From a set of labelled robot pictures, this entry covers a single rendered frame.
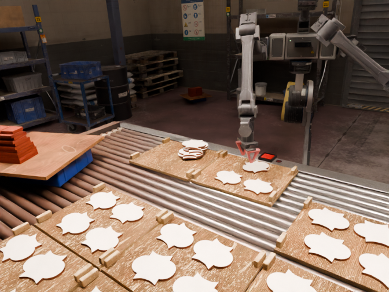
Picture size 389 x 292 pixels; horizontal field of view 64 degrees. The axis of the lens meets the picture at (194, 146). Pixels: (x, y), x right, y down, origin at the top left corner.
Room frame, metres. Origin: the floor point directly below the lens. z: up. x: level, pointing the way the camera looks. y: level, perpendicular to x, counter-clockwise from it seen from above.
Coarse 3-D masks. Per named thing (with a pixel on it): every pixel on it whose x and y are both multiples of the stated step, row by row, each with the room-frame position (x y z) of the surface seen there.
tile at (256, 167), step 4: (256, 160) 1.46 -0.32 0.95; (248, 164) 1.43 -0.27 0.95; (252, 164) 1.42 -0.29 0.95; (256, 164) 1.42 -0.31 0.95; (260, 164) 1.42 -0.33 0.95; (264, 164) 1.42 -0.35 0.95; (244, 168) 1.38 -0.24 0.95; (248, 168) 1.38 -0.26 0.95; (252, 168) 1.38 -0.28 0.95; (256, 168) 1.38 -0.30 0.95; (260, 168) 1.37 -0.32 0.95; (264, 168) 1.37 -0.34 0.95; (268, 168) 1.39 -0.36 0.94; (256, 172) 1.34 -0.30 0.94
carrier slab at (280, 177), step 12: (228, 156) 1.55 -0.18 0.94; (240, 156) 1.54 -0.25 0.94; (216, 168) 1.42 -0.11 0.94; (228, 168) 1.41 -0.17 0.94; (240, 168) 1.41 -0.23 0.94; (276, 168) 1.39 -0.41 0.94; (288, 168) 1.38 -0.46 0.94; (192, 180) 1.31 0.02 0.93; (204, 180) 1.30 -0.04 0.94; (216, 180) 1.29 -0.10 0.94; (264, 180) 1.27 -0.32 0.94; (276, 180) 1.27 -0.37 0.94; (288, 180) 1.26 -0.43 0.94; (228, 192) 1.19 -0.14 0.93; (240, 192) 1.18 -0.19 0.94; (252, 192) 1.17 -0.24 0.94; (264, 204) 1.09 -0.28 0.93
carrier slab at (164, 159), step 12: (168, 144) 1.77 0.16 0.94; (180, 144) 1.76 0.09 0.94; (144, 156) 1.60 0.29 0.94; (156, 156) 1.60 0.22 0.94; (168, 156) 1.59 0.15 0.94; (204, 156) 1.56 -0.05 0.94; (156, 168) 1.45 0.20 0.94; (168, 168) 1.44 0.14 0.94; (180, 168) 1.44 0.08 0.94; (204, 168) 1.44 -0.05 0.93
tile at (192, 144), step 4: (192, 140) 1.66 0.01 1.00; (196, 140) 1.66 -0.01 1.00; (200, 140) 1.65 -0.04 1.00; (184, 144) 1.60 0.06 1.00; (188, 144) 1.60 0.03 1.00; (192, 144) 1.60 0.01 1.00; (196, 144) 1.60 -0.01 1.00; (200, 144) 1.59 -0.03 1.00; (204, 144) 1.59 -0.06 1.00; (188, 148) 1.57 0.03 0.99; (192, 148) 1.56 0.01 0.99; (196, 148) 1.55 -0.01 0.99
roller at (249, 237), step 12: (84, 168) 1.53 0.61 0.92; (108, 180) 1.38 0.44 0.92; (132, 192) 1.27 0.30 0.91; (144, 192) 1.24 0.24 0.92; (168, 204) 1.14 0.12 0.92; (192, 216) 1.05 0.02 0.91; (204, 216) 1.04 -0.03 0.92; (216, 228) 0.98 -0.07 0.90; (228, 228) 0.96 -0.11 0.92; (252, 240) 0.89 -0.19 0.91; (264, 240) 0.88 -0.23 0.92
